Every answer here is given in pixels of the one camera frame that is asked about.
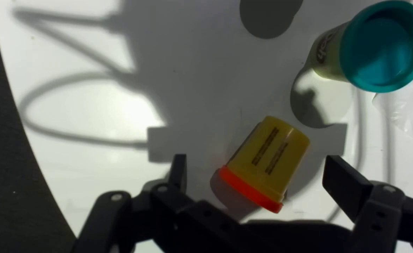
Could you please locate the yellow tub with red-orange lid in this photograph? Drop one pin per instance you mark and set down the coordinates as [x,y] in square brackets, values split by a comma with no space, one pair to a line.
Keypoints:
[264,163]

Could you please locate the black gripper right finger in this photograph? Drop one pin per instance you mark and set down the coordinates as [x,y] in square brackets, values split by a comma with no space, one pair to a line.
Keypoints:
[349,188]

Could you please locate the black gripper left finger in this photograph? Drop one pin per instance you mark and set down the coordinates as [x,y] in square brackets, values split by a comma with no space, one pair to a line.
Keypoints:
[170,189]

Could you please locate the white plastic bag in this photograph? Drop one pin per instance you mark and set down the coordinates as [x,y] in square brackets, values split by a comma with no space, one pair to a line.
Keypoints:
[387,149]

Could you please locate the yellow tub with teal lid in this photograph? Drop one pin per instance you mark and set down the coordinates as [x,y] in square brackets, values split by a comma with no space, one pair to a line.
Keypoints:
[373,50]

